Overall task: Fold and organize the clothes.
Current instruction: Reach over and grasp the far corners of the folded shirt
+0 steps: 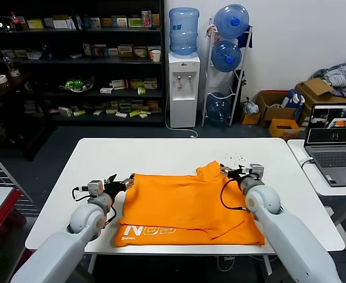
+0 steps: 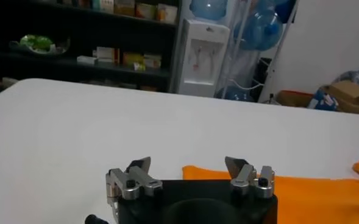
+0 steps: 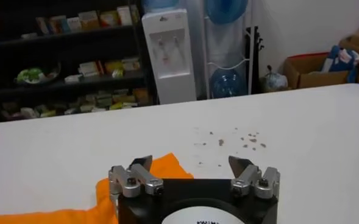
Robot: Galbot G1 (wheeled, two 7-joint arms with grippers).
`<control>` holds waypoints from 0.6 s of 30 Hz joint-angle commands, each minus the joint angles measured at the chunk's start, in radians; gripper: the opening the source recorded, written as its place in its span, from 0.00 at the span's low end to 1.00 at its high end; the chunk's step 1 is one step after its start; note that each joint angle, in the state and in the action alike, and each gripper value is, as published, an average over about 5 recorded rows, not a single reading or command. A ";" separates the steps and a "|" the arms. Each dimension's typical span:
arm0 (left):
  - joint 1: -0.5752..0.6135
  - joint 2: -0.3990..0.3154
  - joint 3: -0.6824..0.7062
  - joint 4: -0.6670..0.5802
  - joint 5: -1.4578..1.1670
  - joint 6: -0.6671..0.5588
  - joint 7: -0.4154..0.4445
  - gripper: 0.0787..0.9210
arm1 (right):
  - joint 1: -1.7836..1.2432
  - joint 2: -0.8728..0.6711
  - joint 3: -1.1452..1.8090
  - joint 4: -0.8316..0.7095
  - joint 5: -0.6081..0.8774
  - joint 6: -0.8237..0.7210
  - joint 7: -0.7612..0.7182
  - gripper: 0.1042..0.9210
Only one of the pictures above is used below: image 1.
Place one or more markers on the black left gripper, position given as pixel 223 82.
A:
pixel 111 189

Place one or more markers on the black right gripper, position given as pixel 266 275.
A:
pixel 242 175

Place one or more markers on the orange t-shirt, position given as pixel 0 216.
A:
pixel 175 203

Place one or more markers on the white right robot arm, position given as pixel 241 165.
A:
pixel 278 224

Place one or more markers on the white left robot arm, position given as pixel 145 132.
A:
pixel 84 219

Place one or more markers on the grey clothes pile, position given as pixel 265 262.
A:
pixel 339 75

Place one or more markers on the scattered dark crumbs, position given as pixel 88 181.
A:
pixel 240 157

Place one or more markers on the large white work table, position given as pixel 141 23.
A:
pixel 102 159

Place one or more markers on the small orange cardboard box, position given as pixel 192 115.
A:
pixel 250 119

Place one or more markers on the yellow cardboard box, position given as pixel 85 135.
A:
pixel 278 131

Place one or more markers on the flat white red box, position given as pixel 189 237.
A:
pixel 121 114

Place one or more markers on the white plastic bag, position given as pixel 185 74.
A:
pixel 250 107

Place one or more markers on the lime yellow box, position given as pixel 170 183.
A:
pixel 135 113

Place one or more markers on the open brown cardboard box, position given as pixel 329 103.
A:
pixel 274 115

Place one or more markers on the white water dispenser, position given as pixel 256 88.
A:
pixel 184 111

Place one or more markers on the lime green box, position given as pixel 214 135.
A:
pixel 79 112

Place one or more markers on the small white side table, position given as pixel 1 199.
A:
pixel 311 179

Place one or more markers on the yellow brown box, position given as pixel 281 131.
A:
pixel 152 105

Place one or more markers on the black tripod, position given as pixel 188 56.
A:
pixel 240 87

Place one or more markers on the small green box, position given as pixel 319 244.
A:
pixel 141 91

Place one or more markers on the blue and white bag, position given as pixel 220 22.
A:
pixel 293 100

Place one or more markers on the red and white box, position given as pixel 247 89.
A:
pixel 119 84

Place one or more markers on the black shelving unit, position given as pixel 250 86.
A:
pixel 162 87

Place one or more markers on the grey laptop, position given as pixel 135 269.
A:
pixel 334 159

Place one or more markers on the bowl of green fruit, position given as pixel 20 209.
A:
pixel 75 85

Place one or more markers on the large flapped cardboard box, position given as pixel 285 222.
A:
pixel 317 87

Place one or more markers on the white metal jug rack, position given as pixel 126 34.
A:
pixel 208 52

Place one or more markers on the olive yellow medicine box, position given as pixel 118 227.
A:
pixel 125 51

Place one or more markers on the white paper cup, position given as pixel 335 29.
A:
pixel 156 56

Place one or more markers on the small flat white box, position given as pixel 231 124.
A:
pixel 76 55

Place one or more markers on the dark blue cloth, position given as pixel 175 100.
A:
pixel 245 40

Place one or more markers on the upright white blue box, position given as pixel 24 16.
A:
pixel 87 49

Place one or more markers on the beige medicine box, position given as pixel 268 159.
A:
pixel 149 48

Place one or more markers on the dark brown desk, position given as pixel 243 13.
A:
pixel 13 87

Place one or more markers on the pink hanging rag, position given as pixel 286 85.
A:
pixel 211 29

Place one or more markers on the blue water jug with label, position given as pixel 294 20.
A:
pixel 184 34

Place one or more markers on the plain white box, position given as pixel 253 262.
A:
pixel 34 55

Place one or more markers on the tall pink box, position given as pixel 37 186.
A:
pixel 146 19

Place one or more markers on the tall orange box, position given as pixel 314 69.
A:
pixel 155 20

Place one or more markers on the wide white medicine box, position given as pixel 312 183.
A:
pixel 64 24

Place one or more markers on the cola bottle red cap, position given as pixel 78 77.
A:
pixel 18 24

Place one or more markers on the shiny dark glass bowl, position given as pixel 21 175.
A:
pixel 5 24

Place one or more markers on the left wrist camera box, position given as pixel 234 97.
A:
pixel 94 187

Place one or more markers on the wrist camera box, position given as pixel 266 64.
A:
pixel 256 171
pixel 94 187

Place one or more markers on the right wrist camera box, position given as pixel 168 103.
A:
pixel 256 171

